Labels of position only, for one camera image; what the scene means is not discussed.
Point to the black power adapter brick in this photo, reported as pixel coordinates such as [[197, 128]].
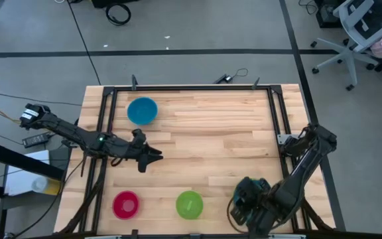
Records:
[[36, 139]]

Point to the blue plastic bowl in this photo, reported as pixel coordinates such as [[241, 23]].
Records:
[[142, 111]]

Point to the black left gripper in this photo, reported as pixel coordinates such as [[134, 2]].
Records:
[[132, 150]]

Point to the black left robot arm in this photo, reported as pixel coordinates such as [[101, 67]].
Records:
[[75, 132]]

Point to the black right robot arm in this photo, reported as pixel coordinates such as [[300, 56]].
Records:
[[307, 166]]

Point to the white box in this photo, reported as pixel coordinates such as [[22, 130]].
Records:
[[25, 172]]

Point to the black equipment box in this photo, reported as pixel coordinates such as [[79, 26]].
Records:
[[327, 13]]

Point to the red plastic bowl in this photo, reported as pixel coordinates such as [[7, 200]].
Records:
[[126, 204]]

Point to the black metal table frame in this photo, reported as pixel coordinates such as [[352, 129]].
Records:
[[108, 109]]

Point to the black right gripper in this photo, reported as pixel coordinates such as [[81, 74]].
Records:
[[254, 196]]

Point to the green plastic bowl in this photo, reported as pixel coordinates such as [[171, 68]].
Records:
[[189, 204]]

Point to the grey office chair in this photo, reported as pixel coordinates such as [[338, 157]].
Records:
[[353, 36]]

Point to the clear plastic bottle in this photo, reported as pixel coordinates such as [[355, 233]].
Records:
[[40, 184]]

